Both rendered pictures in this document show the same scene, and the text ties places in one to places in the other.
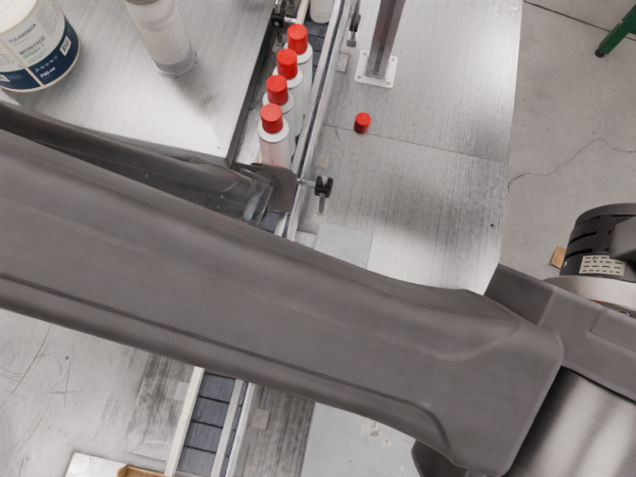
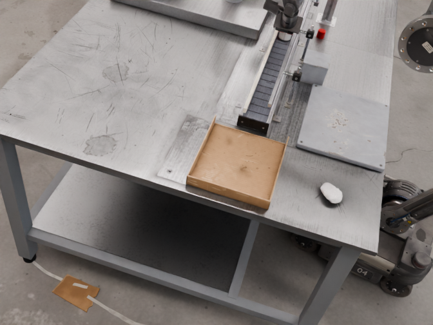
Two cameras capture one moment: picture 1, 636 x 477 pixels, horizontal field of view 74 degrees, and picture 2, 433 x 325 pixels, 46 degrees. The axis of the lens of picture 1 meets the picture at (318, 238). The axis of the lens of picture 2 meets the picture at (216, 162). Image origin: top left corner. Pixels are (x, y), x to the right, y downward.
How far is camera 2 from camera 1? 154 cm
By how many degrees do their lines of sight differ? 27
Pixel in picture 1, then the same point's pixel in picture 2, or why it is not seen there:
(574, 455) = not seen: outside the picture
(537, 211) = (423, 170)
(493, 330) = not seen: outside the picture
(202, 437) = (255, 108)
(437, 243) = (359, 78)
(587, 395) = not seen: outside the picture
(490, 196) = (384, 67)
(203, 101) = (247, 12)
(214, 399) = (259, 100)
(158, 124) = (227, 15)
